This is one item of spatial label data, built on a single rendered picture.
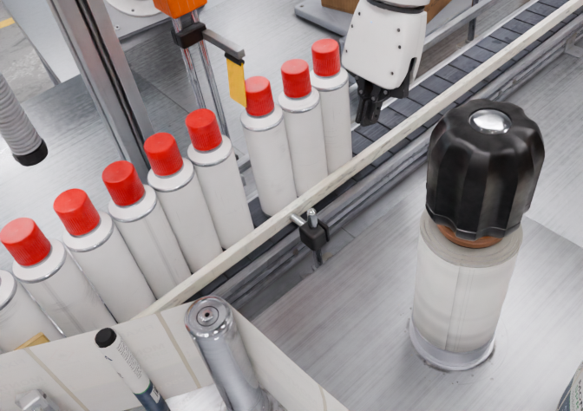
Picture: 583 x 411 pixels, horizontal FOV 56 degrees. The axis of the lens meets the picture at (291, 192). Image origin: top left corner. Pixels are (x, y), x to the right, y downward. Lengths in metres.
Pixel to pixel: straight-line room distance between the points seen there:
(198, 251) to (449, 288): 0.31
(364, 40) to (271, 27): 0.53
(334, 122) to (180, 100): 0.44
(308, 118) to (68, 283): 0.32
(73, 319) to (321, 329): 0.27
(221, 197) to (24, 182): 0.48
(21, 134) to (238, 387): 0.33
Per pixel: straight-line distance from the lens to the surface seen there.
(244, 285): 0.71
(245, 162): 0.71
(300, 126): 0.66
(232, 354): 0.47
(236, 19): 1.30
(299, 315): 0.65
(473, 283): 0.49
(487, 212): 0.42
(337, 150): 0.74
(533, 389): 0.63
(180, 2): 0.60
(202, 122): 0.59
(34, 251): 0.56
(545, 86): 1.06
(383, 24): 0.73
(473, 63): 1.01
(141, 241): 0.60
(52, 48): 1.40
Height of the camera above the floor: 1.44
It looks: 46 degrees down
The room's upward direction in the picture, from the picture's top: 10 degrees counter-clockwise
